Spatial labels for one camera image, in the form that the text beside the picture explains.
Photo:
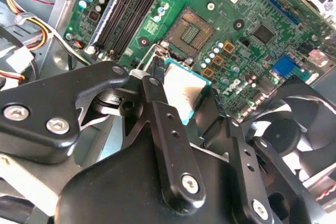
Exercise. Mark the silver square CPU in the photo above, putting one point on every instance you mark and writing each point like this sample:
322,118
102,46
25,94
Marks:
183,90

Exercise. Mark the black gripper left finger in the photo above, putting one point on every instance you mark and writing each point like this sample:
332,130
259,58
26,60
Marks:
39,129

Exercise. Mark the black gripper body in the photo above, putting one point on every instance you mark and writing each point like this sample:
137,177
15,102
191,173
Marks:
118,187

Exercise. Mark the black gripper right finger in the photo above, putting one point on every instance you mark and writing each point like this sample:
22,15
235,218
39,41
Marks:
244,171

